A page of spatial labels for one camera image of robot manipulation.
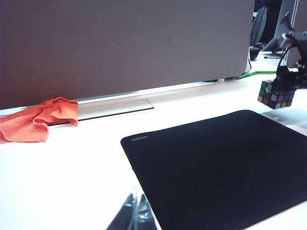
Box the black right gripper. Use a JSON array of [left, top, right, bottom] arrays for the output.
[[271, 30, 307, 92]]

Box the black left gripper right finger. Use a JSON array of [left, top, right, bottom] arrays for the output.
[[133, 193, 160, 230]]

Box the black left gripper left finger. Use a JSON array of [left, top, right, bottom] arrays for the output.
[[105, 193, 139, 230]]

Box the multicoloured puzzle cube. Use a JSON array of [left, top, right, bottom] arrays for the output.
[[258, 80, 295, 110]]

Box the black mouse pad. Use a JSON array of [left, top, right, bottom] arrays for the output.
[[120, 109, 307, 230]]

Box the black bulky bag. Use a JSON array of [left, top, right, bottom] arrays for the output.
[[249, 42, 267, 60]]

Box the fabric backpack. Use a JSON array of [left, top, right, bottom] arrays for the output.
[[250, 6, 269, 47]]

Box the orange cloth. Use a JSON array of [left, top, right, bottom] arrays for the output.
[[0, 96, 79, 143]]

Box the green strap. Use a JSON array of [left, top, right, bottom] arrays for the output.
[[234, 70, 276, 81]]

